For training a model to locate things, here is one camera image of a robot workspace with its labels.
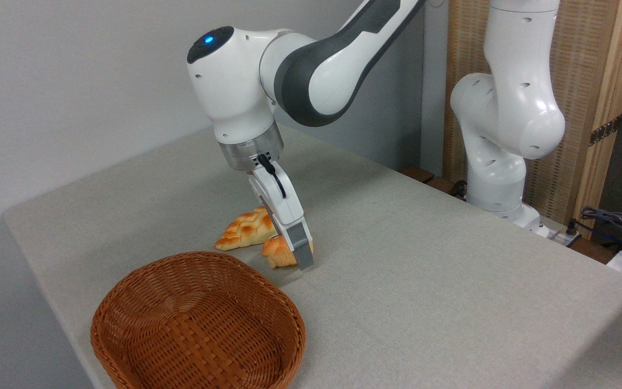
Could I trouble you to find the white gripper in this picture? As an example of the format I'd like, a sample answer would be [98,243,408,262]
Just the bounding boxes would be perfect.
[247,164,315,271]

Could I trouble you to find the round flower-shaped bread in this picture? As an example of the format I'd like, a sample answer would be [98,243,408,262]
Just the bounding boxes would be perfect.
[260,234,315,270]

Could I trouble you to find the long braided bread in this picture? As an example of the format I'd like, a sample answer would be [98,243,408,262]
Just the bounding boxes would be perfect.
[214,206,280,252]

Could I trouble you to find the brown woven wicker basket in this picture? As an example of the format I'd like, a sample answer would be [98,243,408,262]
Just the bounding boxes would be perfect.
[90,251,307,389]

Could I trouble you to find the brown wooden board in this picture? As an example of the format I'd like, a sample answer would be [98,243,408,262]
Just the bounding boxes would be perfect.
[400,166,469,202]

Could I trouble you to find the dark metal screen hinge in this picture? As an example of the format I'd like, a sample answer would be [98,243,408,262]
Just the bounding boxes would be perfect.
[589,115,622,147]

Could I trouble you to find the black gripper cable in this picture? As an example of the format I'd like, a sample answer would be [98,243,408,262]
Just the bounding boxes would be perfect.
[256,153,288,200]

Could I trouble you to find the bundle of blue black cables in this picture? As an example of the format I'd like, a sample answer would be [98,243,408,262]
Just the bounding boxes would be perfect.
[580,205,622,256]

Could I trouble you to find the bamboo screen with wooden frame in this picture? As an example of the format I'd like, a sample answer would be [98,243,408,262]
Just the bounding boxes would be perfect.
[443,0,622,239]

